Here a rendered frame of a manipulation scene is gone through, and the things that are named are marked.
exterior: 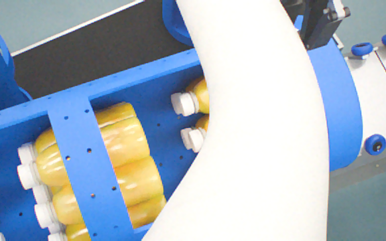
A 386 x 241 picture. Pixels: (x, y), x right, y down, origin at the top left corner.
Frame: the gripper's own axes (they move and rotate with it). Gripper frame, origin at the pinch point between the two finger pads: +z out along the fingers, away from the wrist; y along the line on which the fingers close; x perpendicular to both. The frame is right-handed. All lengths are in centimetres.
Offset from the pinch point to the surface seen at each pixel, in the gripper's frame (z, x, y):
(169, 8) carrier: 104, -10, 71
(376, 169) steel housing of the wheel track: 49, -25, -14
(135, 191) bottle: 21.7, 26.6, -8.0
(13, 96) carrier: 85, 46, 47
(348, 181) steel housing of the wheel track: 49, -18, -14
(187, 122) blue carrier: 38.0, 11.5, 6.0
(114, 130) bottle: 16.9, 26.8, 1.0
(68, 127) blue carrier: 12.6, 33.3, 2.1
